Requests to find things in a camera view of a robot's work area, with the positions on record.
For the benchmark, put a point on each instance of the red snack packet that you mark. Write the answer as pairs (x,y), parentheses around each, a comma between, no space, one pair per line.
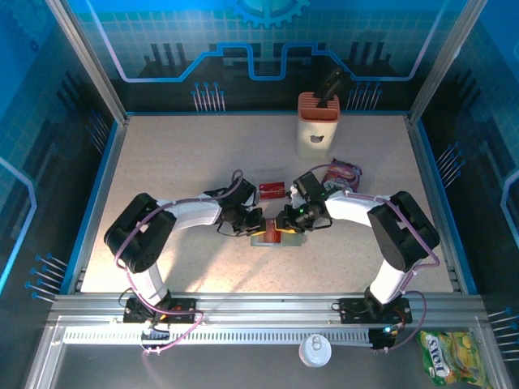
(271,190)

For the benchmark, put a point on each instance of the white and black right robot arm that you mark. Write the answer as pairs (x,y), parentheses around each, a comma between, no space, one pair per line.
(348,210)

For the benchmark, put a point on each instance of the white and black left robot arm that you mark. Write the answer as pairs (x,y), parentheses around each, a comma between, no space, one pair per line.
(190,212)

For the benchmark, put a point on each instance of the purple candy bag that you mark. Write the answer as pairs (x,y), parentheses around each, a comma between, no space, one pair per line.
(338,178)

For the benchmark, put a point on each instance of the beige knife block orange top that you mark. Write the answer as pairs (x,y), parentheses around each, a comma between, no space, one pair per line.
(316,133)

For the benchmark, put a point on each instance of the grey metal shelf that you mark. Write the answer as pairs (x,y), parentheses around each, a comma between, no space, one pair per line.
(202,368)

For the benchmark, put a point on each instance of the green yellow candy bag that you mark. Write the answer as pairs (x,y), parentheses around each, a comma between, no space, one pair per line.
(450,360)

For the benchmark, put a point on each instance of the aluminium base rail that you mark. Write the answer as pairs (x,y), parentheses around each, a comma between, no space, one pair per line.
(263,308)

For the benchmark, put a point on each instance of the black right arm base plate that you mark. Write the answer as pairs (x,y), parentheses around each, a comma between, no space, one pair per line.
(350,312)

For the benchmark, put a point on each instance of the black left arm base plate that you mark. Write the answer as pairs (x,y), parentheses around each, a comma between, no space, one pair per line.
(182,308)

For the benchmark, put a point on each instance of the aluminium side rail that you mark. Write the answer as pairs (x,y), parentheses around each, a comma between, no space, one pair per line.
(423,162)
(101,202)

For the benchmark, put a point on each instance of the aluminium frame post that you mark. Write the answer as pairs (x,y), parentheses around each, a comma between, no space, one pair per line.
(445,61)
(90,61)

